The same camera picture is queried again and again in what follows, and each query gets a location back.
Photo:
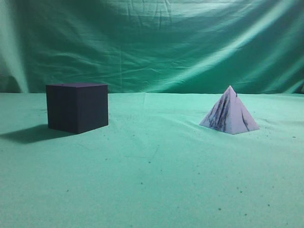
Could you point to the white marbled square pyramid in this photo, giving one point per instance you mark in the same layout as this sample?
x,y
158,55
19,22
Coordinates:
x,y
229,115

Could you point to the dark purple cube block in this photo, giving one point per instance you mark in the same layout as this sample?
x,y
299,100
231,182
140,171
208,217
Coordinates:
x,y
77,107

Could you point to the green table cloth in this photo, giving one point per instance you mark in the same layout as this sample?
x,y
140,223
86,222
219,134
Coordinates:
x,y
153,166

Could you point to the green backdrop cloth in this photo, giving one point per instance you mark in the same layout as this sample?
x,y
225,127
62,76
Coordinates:
x,y
153,46

